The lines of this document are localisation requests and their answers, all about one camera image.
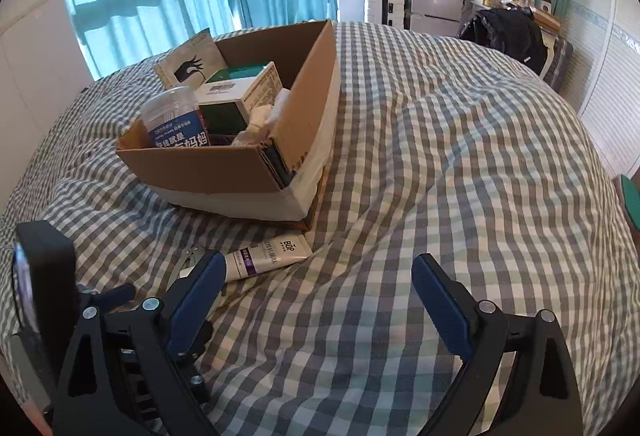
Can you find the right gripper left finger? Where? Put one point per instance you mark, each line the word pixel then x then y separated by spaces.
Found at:
pixel 124 371

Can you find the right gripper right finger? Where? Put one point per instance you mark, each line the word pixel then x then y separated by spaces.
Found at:
pixel 541 396

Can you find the white cream tube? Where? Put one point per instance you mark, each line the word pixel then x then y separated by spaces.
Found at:
pixel 264 256

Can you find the clear cotton swab jar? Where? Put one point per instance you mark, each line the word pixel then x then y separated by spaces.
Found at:
pixel 174 119

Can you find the green white medicine box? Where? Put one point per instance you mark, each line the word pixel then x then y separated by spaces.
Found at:
pixel 228 97

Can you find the white packet with black hand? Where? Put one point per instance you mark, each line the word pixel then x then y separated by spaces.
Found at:
pixel 192 63

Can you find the white cloth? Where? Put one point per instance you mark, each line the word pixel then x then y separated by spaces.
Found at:
pixel 262 120

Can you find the green topped stool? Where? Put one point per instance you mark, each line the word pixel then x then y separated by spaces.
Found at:
pixel 629 200

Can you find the open cardboard box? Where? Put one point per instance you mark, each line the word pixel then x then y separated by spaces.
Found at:
pixel 277 181

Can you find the checkered bed quilt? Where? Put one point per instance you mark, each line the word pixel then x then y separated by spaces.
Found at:
pixel 447 148

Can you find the black jacket on chair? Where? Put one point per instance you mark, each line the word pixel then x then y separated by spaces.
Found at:
pixel 511 31

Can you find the white louvered wardrobe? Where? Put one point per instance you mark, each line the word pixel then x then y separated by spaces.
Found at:
pixel 602 83

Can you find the silver mini fridge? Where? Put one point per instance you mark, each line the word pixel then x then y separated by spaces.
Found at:
pixel 435 17

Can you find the white suitcase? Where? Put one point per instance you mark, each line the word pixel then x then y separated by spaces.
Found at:
pixel 385 12

